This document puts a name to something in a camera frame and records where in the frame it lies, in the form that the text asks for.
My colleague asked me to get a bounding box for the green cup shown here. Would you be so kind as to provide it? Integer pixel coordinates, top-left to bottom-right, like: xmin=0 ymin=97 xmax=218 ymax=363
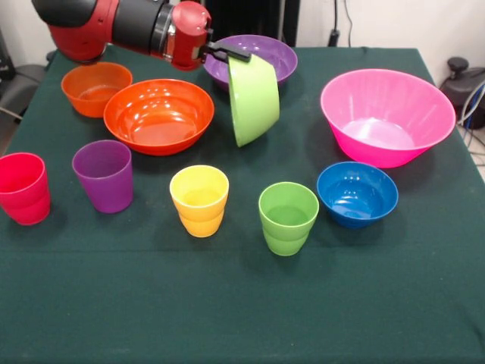
xmin=258 ymin=182 xmax=320 ymax=257

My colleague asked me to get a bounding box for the dark green tablecloth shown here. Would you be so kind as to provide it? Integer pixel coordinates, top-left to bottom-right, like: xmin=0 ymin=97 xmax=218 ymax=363
xmin=0 ymin=44 xmax=485 ymax=364

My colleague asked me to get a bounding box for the large orange bowl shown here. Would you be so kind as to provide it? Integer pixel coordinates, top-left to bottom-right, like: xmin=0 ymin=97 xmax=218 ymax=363
xmin=102 ymin=78 xmax=215 ymax=156

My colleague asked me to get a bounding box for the purple cup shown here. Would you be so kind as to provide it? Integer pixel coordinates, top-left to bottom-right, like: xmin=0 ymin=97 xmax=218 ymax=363
xmin=71 ymin=140 xmax=134 ymax=214

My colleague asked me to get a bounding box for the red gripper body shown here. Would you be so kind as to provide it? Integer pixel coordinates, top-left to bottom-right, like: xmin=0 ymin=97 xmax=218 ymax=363
xmin=166 ymin=1 xmax=214 ymax=72

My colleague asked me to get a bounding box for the black wall cable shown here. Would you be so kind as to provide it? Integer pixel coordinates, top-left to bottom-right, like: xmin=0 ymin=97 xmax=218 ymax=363
xmin=328 ymin=0 xmax=354 ymax=49

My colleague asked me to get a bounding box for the small orange bowl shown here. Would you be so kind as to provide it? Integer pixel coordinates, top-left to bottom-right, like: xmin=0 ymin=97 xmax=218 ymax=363
xmin=61 ymin=61 xmax=133 ymax=118

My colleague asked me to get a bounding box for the yellow cup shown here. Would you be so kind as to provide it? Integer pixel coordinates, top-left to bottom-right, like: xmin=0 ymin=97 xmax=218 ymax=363
xmin=169 ymin=165 xmax=230 ymax=238

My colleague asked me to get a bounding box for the green bowl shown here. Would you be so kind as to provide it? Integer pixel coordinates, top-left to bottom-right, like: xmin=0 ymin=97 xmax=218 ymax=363
xmin=227 ymin=55 xmax=281 ymax=148

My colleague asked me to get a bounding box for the blue bowl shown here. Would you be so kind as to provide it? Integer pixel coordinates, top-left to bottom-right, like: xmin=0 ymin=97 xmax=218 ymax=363
xmin=316 ymin=161 xmax=399 ymax=229

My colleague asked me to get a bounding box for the large pink bowl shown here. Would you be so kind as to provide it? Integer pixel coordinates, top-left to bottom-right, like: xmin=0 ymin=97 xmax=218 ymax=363
xmin=320 ymin=68 xmax=457 ymax=169

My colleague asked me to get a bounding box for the tangle of cables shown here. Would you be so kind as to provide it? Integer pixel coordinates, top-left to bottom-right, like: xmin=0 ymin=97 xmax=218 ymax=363
xmin=456 ymin=83 xmax=485 ymax=168

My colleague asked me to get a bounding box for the purple bowl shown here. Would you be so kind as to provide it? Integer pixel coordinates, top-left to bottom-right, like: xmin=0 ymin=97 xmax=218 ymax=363
xmin=203 ymin=34 xmax=299 ymax=92

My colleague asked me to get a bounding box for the pink cup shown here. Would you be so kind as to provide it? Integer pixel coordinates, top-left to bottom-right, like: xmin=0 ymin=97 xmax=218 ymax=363
xmin=0 ymin=152 xmax=52 ymax=226

